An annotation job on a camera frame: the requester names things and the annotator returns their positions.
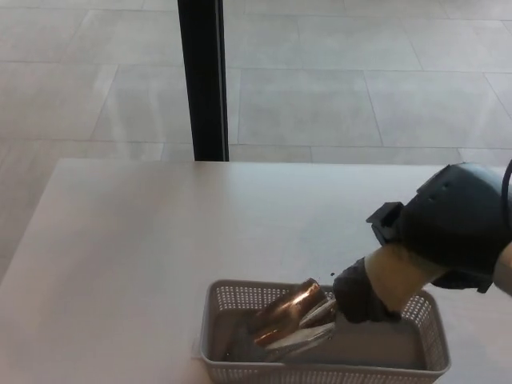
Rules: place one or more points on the grey perforated plastic basket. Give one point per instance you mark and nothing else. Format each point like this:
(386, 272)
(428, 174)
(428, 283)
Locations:
(320, 370)

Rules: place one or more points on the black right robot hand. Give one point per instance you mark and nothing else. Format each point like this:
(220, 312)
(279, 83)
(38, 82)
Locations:
(456, 224)

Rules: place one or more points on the black window frame post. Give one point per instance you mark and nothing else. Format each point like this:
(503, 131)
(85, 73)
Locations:
(204, 80)

